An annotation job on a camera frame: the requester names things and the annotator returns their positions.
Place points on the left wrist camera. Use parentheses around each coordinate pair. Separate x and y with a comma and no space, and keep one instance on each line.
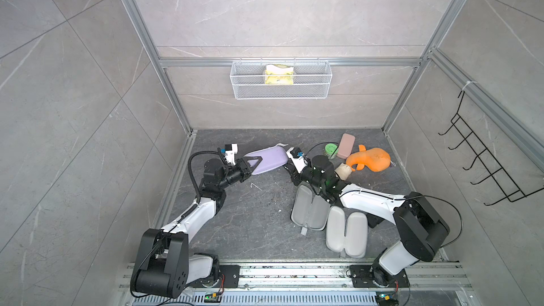
(228,153)

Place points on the yellow packet in basket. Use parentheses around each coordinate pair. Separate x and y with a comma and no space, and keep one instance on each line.
(279,75)

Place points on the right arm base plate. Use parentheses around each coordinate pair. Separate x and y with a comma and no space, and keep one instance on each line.
(366,276)

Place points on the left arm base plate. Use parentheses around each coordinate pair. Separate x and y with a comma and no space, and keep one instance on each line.
(226,276)

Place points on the aluminium front rail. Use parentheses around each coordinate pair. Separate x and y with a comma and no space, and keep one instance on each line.
(318,282)

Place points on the orange whale plush toy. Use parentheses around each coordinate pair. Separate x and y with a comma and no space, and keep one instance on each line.
(375,159)

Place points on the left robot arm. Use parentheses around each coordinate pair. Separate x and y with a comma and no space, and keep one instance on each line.
(163,266)

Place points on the black wall hook rack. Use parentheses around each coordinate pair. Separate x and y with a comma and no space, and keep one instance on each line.
(494,170)

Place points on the purple-lined grey sleeve case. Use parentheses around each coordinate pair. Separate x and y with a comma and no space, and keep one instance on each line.
(273,158)

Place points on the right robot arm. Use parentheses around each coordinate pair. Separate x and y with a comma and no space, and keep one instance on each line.
(346,212)

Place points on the pink rectangular case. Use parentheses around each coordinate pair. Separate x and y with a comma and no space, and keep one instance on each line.
(345,146)

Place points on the green lidded small jar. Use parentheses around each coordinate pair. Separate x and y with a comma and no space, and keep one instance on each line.
(330,150)

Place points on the white wire wall basket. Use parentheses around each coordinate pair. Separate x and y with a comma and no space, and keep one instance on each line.
(311,81)

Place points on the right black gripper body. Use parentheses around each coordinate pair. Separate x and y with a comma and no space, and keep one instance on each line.
(308,176)

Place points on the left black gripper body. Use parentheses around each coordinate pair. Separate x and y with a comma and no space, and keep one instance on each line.
(235,175)

